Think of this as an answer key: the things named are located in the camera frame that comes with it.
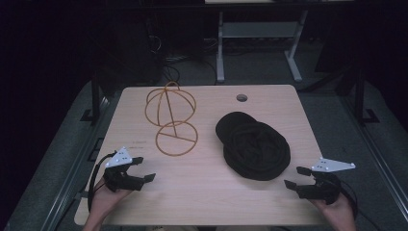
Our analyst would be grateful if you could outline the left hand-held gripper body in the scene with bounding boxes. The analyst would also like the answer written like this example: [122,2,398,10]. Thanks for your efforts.
[103,146,145,193]

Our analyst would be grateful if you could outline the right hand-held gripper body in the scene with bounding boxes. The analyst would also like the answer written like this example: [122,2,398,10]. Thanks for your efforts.
[296,157,356,205]

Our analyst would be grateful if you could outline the black hat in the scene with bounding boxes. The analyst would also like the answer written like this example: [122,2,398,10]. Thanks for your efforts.
[215,111,292,182]

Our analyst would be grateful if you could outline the gold wire hat stand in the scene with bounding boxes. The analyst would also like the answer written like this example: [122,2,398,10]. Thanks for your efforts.
[144,81,199,158]

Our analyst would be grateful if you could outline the person's right hand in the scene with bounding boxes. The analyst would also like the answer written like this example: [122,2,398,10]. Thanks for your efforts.
[309,194,357,229]

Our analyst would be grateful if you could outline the person's left hand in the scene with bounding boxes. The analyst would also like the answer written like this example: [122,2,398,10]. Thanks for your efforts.
[90,178,133,223]

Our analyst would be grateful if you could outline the black upright stand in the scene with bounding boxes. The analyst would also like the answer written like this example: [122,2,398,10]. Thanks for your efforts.
[352,65,380,125]
[80,68,102,124]

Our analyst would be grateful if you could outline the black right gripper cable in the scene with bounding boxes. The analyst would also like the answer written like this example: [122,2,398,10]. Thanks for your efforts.
[339,181,359,219]

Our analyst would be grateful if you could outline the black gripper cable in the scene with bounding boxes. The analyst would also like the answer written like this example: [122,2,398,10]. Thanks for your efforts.
[88,152,117,214]
[339,181,359,219]

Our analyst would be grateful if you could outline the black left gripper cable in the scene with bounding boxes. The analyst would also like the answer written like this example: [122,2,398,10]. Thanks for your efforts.
[88,152,117,214]

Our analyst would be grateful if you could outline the metal floor rail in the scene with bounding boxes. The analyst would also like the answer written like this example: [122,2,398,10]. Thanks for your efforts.
[340,94,408,222]
[39,94,124,231]

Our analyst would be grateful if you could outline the bundle of floor cables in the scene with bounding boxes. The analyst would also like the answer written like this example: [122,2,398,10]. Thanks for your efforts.
[162,38,219,85]

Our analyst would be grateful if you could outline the grey metal table frame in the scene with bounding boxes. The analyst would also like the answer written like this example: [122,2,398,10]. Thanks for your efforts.
[216,11,309,84]

